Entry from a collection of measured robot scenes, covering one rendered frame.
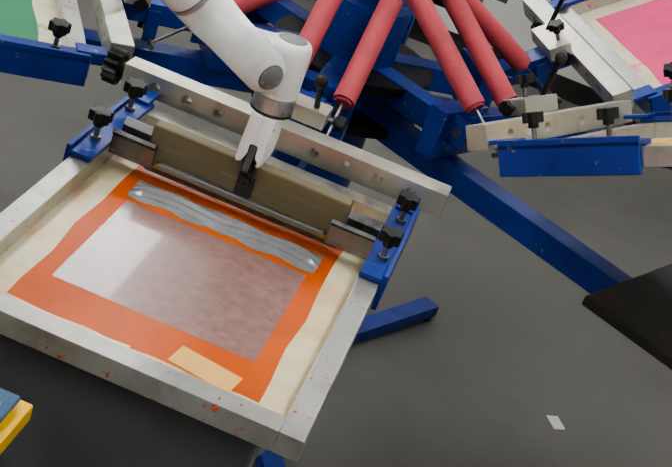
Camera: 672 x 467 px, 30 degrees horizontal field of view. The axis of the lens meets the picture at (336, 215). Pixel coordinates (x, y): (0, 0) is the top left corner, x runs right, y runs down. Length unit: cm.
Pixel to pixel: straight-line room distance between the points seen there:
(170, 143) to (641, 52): 146
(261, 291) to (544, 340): 228
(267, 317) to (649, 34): 167
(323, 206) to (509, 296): 226
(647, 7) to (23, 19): 165
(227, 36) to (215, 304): 42
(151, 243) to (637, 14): 178
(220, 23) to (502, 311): 249
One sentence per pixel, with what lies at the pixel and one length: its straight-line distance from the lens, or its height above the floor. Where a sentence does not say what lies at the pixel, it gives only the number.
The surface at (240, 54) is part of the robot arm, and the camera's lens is 201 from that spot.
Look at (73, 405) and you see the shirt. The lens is 196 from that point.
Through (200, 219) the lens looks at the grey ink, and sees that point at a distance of 222.
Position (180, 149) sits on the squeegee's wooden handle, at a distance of 226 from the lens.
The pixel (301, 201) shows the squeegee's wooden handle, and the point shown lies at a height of 103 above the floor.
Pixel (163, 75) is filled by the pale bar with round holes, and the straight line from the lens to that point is 251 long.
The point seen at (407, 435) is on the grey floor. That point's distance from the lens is 355.
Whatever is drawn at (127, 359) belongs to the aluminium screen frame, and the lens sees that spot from 178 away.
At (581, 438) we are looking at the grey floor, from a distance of 388.
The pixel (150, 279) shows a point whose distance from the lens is 202.
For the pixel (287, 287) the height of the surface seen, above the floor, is 96.
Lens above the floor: 205
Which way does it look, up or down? 27 degrees down
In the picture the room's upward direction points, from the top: 20 degrees clockwise
